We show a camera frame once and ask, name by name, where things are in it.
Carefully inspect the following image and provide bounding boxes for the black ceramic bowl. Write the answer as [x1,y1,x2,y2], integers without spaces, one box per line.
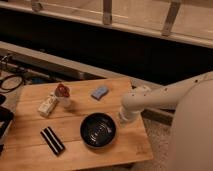
[80,113,116,148]

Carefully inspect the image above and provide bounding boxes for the black white striped block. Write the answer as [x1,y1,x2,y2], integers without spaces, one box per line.
[40,127,65,156]

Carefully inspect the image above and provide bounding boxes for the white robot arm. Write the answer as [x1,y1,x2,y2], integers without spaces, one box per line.
[119,71,213,171]

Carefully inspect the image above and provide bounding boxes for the blue sponge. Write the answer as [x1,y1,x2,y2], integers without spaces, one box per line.
[91,86,109,100]

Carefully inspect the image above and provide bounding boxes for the white cup with red object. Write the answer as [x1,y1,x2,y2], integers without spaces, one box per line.
[55,83,71,108]

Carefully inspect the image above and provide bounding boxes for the white cardboard box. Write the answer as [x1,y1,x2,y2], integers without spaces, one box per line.
[38,94,58,117]

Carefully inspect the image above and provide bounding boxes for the black device at left edge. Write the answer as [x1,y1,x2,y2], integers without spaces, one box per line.
[0,94,14,154]

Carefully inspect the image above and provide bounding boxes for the black cable loop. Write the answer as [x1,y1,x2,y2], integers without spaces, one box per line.
[0,73,26,94]

